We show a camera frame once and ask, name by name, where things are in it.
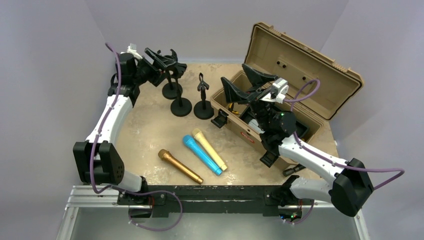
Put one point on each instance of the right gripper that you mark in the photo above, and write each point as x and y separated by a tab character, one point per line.
233	94

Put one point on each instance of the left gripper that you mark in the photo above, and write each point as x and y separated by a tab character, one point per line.
158	75

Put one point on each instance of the black shock mount mic stand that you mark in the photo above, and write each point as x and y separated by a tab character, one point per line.
168	90

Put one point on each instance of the black stand with brown mic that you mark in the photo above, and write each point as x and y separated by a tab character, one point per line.
180	106

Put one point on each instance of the black stand with blue mic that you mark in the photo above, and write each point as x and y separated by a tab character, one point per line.
203	109

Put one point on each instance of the cream beige microphone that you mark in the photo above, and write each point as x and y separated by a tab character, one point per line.
200	137

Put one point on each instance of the blue microphone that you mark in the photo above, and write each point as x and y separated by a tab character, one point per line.
190	143

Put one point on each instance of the brown gold microphone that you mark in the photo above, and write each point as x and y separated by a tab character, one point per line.
166	156

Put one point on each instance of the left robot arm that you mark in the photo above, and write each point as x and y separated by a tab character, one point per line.
97	159

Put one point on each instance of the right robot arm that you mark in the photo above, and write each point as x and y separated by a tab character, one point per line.
344	184

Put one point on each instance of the yellow black tool in case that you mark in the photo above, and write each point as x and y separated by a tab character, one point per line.
231	108

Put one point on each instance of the grey device in case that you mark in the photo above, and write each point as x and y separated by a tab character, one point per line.
255	126

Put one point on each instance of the tan plastic tool case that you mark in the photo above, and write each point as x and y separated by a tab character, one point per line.
307	71

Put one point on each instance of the small black cylinder on table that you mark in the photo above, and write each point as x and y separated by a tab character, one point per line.
292	170

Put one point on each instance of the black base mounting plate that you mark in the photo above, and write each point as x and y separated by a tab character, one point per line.
268	200

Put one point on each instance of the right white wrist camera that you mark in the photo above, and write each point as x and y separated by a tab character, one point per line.
276	93

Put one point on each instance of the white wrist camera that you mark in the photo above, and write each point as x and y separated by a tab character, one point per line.
276	93
132	49

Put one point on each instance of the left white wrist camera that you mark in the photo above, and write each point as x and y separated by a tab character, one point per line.
132	49

